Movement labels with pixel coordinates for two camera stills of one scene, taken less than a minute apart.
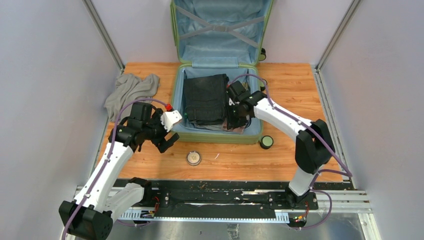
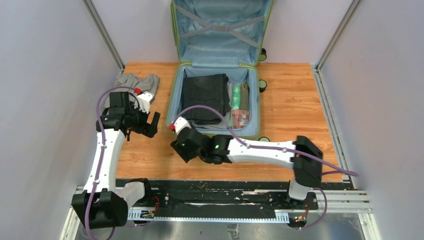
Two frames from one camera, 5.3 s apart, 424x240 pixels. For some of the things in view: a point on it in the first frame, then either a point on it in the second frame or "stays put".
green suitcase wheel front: [266, 142] stays put
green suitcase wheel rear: [262, 54] stays put
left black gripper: [156, 118] → [151, 129]
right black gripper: [232, 122] → [183, 150]
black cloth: [205, 98] stays put
